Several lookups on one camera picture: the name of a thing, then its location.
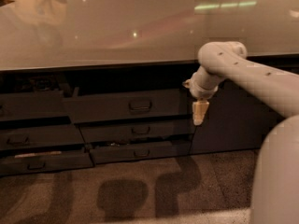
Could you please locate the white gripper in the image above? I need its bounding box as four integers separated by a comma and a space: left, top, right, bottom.
182, 66, 224, 126

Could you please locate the dark drawer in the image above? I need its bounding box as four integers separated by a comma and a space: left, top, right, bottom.
0, 91, 66, 121
80, 119, 194, 143
0, 149, 93, 176
0, 125, 84, 150
64, 89, 191, 123
90, 139, 191, 164

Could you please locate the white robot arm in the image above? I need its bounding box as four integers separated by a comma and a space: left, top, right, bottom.
184, 41, 299, 224

